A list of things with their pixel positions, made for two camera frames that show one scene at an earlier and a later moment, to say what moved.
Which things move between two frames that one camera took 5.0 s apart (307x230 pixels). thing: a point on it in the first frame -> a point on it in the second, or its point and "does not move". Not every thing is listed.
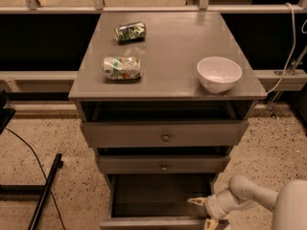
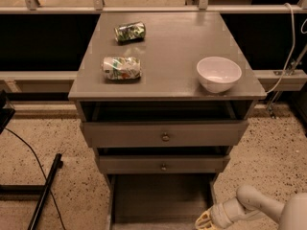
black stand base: (32, 193) does not move
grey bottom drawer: (159, 201) does not move
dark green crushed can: (132, 33) does not move
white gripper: (212, 207) -> (218, 215)
